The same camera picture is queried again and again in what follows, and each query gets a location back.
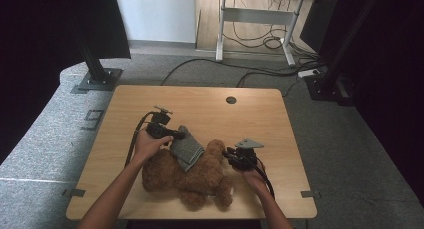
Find short black floor cable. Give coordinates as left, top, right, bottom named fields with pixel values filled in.
left=236, top=68, right=303, bottom=88

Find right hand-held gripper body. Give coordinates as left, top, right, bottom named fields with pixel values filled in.
left=229, top=138, right=265, bottom=172

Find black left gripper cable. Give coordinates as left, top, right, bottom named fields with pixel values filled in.
left=124, top=111, right=156, bottom=168

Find grey table bracket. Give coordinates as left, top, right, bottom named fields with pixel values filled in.
left=61, top=188, right=87, bottom=199
left=300, top=190, right=322, bottom=199

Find person's right hand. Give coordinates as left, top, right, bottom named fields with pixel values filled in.
left=239, top=159, right=268, bottom=196

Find black metal stand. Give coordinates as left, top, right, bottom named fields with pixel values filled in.
left=304, top=0, right=384, bottom=107

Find white metal desk frame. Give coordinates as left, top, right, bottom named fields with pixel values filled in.
left=213, top=0, right=340, bottom=67

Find left black stand base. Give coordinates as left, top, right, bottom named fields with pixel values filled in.
left=70, top=22, right=124, bottom=95

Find grey square floor marker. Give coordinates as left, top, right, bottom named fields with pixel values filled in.
left=81, top=109, right=105, bottom=132

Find white power strip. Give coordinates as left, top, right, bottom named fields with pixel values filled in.
left=297, top=68, right=321, bottom=79

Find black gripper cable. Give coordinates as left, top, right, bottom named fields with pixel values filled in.
left=245, top=154, right=276, bottom=200
left=124, top=111, right=156, bottom=168

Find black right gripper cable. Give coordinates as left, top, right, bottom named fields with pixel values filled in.
left=245, top=154, right=276, bottom=200

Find brown plush teddy bear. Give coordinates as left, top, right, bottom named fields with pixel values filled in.
left=141, top=138, right=235, bottom=212

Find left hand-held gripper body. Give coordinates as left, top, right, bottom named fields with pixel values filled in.
left=145, top=105, right=175, bottom=140

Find grey knit doll sweater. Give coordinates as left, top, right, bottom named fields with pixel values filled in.
left=169, top=124, right=205, bottom=173

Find black curtain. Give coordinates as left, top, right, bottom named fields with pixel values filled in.
left=0, top=0, right=132, bottom=165
left=319, top=0, right=424, bottom=203

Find tangled black cables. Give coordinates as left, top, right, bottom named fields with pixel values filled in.
left=222, top=0, right=292, bottom=51

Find person's left hand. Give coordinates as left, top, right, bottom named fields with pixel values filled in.
left=133, top=128, right=174, bottom=168

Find long black floor cable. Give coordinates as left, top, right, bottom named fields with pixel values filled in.
left=160, top=58, right=321, bottom=87

